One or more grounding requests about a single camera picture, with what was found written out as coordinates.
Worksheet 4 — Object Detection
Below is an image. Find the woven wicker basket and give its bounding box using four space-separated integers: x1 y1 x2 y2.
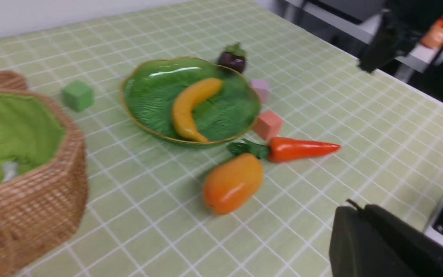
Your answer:
0 88 88 277

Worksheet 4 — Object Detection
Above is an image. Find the purple mangosteen toy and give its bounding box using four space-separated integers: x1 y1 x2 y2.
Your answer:
216 42 246 73

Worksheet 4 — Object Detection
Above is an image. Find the orange mango toy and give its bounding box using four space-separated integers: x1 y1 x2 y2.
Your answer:
202 153 264 215

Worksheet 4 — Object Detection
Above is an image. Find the orange carrot toy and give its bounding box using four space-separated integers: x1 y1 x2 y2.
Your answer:
227 137 341 163

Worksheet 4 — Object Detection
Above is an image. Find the salmon foam cube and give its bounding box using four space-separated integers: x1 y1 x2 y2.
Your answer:
252 110 283 140

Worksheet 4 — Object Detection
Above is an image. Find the pink foam cube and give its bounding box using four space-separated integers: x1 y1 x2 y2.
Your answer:
251 79 270 104

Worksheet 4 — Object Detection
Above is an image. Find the green leaf glass plate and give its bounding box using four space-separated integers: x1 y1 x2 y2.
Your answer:
118 57 262 148

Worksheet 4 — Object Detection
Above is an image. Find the green foam cube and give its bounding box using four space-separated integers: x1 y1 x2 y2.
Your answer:
61 80 94 112

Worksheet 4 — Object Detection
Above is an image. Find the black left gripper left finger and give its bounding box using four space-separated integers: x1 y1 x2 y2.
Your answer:
329 199 417 277

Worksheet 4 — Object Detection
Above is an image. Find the checkered green tablecloth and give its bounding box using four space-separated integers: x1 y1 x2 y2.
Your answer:
0 0 443 277

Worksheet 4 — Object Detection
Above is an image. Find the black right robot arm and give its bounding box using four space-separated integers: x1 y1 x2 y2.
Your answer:
358 0 443 73

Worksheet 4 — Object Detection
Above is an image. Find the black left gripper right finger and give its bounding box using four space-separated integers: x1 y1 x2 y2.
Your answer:
364 204 443 277

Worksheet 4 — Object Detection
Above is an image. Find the yellow plastic banana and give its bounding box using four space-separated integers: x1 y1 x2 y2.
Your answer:
171 78 223 143

